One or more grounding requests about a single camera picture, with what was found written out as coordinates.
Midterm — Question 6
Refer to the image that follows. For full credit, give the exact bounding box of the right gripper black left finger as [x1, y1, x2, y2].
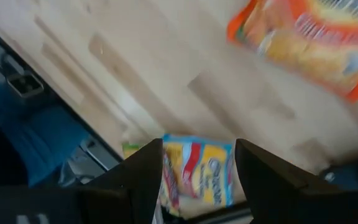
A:
[79, 139, 164, 224]

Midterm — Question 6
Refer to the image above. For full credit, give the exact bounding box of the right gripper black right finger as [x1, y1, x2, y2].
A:
[235, 139, 316, 224]

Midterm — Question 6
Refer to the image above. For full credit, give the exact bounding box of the green pink ramen noodle pack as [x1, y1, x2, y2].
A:
[121, 141, 144, 160]

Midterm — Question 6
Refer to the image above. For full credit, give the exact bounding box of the blue beef ramen noodle pack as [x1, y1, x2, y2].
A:
[158, 133, 245, 218]

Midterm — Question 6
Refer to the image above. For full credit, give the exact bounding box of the orange chicken ramen noodle pack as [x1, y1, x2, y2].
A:
[227, 0, 358, 103]

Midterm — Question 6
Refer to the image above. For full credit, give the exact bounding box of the blue fabric item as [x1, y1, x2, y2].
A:
[0, 83, 90, 187]

